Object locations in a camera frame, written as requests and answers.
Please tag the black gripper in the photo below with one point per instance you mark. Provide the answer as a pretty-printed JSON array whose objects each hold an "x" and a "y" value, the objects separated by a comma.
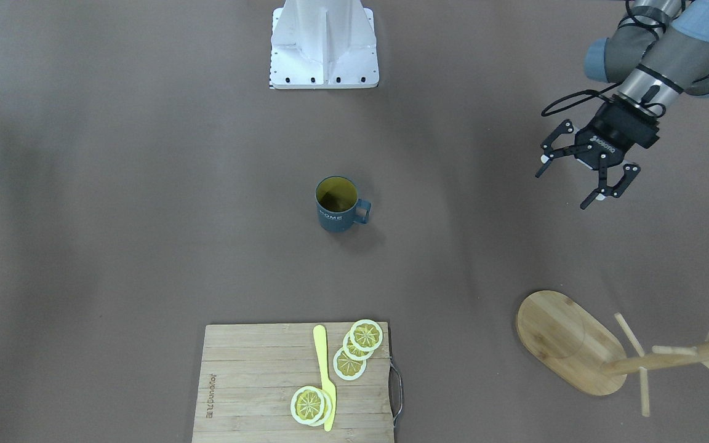
[{"x": 619, "y": 130}]

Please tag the blue mug yellow inside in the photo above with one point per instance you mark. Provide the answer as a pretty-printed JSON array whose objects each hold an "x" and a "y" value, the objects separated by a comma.
[{"x": 339, "y": 205}]

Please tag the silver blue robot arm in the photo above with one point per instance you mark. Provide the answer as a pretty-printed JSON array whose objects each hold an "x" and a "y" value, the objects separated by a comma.
[{"x": 659, "y": 51}]

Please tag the lemon slice row outer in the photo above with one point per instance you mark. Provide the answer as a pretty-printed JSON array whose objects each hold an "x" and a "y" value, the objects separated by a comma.
[{"x": 366, "y": 335}]

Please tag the lemon slice row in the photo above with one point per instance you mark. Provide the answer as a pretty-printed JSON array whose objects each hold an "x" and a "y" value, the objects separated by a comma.
[
  {"x": 352, "y": 352},
  {"x": 366, "y": 335}
]

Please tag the lemon slice row middle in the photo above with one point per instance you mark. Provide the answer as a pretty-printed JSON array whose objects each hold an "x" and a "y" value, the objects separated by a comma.
[{"x": 352, "y": 352}]

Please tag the yellow plastic knife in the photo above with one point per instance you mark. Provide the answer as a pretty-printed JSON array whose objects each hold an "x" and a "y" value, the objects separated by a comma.
[{"x": 322, "y": 350}]

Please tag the lemon slice under top one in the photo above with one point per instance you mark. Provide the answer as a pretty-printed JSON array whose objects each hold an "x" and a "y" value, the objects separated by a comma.
[{"x": 327, "y": 411}]

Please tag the lemon slice on knife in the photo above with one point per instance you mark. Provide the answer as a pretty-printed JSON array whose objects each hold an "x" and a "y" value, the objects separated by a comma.
[{"x": 306, "y": 405}]

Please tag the bamboo cutting board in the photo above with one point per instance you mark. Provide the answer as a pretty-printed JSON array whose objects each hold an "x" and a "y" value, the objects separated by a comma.
[{"x": 249, "y": 373}]

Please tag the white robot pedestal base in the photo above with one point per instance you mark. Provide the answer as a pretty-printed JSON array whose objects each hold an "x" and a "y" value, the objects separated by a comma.
[{"x": 323, "y": 45}]

